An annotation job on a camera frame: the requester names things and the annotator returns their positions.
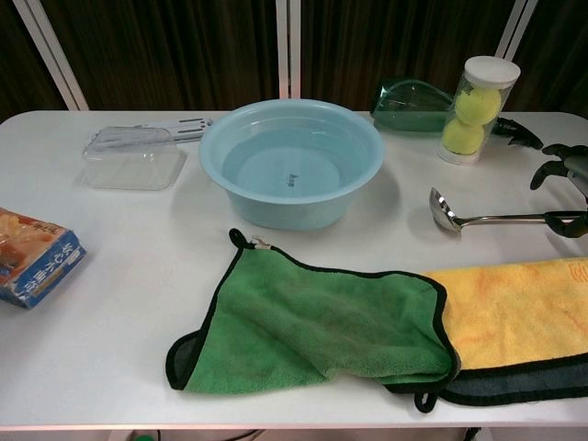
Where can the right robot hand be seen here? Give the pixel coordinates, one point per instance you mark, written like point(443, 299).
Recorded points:
point(576, 172)

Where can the stainless steel ladle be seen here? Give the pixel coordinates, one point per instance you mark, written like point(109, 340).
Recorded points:
point(496, 220)

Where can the light blue plastic bowl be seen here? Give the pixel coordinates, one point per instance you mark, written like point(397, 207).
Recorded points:
point(257, 202)

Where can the dark curtain panel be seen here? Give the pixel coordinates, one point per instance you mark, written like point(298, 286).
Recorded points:
point(560, 59)
point(395, 41)
point(174, 50)
point(18, 69)

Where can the yellow tennis ball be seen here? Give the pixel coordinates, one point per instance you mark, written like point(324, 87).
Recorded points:
point(478, 105)
point(461, 137)

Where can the clear tennis ball tube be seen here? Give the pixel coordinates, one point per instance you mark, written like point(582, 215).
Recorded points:
point(491, 71)

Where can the yellow microfiber towel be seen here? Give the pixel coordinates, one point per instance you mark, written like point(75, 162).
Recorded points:
point(514, 312)

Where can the green spray bottle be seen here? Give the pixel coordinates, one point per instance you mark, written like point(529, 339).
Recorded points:
point(404, 110)

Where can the green microfiber towel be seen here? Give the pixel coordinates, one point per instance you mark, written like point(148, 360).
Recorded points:
point(298, 331)

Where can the clear plastic container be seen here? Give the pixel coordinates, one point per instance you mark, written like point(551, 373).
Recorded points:
point(133, 170)

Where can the orange blue snack box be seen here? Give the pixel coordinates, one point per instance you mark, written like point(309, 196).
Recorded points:
point(37, 262)

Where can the white frame post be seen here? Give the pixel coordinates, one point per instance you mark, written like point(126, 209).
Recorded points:
point(519, 32)
point(57, 55)
point(288, 50)

